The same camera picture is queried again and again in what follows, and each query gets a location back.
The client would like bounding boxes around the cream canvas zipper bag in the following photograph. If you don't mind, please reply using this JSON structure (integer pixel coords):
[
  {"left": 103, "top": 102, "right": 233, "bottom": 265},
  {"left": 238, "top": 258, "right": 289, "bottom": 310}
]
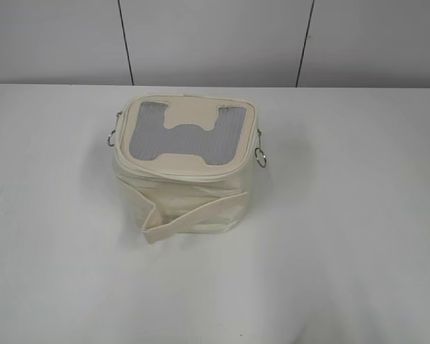
[{"left": 107, "top": 95, "right": 266, "bottom": 244}]

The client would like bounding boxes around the silver zipper pull ring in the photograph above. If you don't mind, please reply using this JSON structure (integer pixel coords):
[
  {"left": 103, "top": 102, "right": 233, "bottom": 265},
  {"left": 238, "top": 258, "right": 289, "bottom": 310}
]
[
  {"left": 252, "top": 125, "right": 269, "bottom": 168},
  {"left": 105, "top": 110, "right": 125, "bottom": 147}
]

